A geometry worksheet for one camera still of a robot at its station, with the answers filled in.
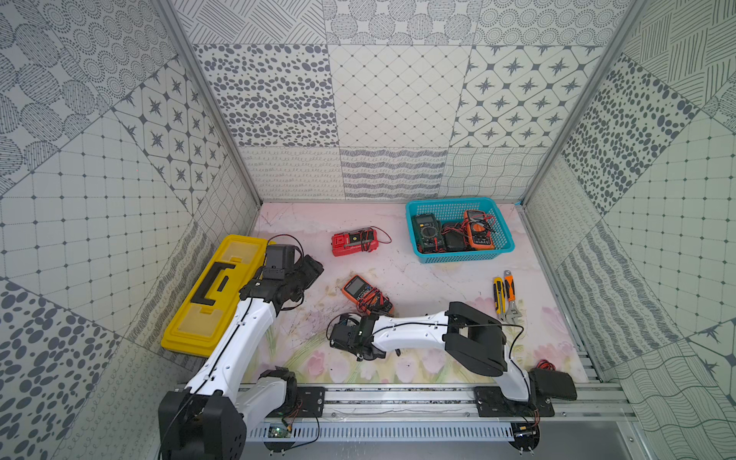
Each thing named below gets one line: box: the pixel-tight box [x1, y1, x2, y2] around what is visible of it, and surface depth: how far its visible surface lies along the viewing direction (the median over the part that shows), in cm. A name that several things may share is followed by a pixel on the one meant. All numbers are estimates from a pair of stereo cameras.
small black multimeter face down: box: [440, 222, 467, 253], surface depth 103 cm
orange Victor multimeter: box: [463, 209, 495, 250], surface depth 103 cm
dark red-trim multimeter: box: [412, 212, 445, 254], surface depth 103 cm
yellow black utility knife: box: [492, 276, 507, 318], surface depth 95 cm
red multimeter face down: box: [330, 228, 380, 257], surface depth 105 cm
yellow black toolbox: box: [161, 233, 269, 359], surface depth 78 cm
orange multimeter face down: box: [341, 274, 395, 315], surface depth 92 cm
